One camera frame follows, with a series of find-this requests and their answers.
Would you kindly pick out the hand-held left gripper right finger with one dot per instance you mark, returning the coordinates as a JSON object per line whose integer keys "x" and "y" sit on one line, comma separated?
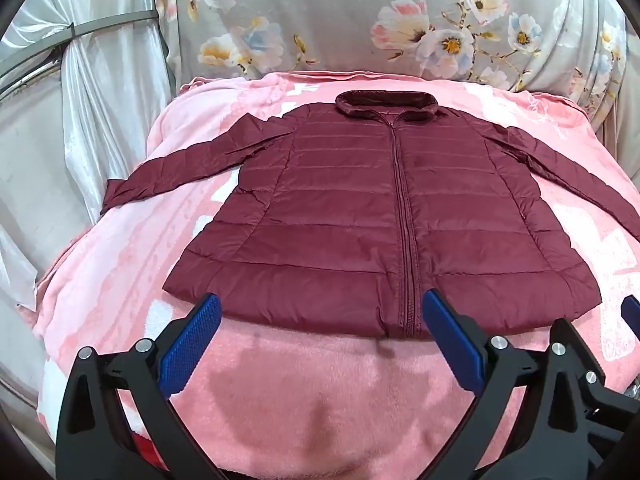
{"x": 452, "y": 340}

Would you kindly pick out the burgundy puffer jacket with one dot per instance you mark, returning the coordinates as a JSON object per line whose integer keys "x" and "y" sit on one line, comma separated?
{"x": 325, "y": 210}

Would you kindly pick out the pink printed blanket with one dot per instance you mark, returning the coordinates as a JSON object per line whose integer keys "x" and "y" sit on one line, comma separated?
{"x": 300, "y": 385}

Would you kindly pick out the white satin curtain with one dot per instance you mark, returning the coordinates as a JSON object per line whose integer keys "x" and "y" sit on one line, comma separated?
{"x": 115, "y": 110}

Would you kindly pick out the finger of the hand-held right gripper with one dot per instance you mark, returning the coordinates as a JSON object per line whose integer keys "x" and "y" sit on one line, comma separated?
{"x": 631, "y": 311}
{"x": 607, "y": 405}

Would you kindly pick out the grey floral bed sheet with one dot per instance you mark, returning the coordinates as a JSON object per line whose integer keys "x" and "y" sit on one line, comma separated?
{"x": 350, "y": 10}

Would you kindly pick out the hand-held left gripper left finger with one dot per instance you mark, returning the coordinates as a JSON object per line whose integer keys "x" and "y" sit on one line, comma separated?
{"x": 192, "y": 345}

